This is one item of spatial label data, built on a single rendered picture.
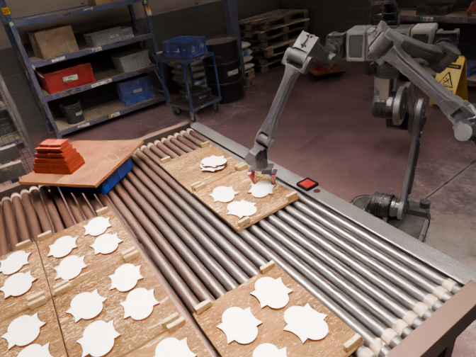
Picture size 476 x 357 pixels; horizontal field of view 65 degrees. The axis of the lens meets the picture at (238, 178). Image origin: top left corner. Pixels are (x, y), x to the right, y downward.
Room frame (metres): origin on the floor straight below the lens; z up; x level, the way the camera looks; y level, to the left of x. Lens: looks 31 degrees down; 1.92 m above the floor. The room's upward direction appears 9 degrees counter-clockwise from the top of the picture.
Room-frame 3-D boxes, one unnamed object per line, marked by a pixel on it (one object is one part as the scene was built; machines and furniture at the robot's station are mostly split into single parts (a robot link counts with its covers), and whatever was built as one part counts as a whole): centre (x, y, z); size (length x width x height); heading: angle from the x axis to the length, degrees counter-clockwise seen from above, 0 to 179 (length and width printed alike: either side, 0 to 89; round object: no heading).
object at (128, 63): (5.98, 1.34, 0.76); 0.50 x 0.36 x 0.24; 128
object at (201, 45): (5.25, 0.43, 0.96); 0.50 x 0.38 x 0.21; 47
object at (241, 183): (1.50, -0.02, 0.93); 0.41 x 0.35 x 0.02; 30
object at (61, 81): (5.49, 2.18, 0.78); 0.66 x 0.45 x 0.28; 122
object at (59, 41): (5.51, 2.20, 1.26); 0.49 x 0.38 x 0.34; 129
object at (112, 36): (5.86, 1.53, 1.16); 0.60 x 0.40 x 0.15; 125
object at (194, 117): (5.27, 0.49, 0.46); 0.79 x 0.62 x 0.91; 32
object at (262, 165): (1.55, -0.12, 1.06); 0.10 x 0.07 x 0.07; 70
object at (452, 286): (1.63, -0.18, 0.90); 1.95 x 0.05 x 0.05; 29
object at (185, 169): (1.87, 0.19, 0.93); 0.41 x 0.35 x 0.02; 28
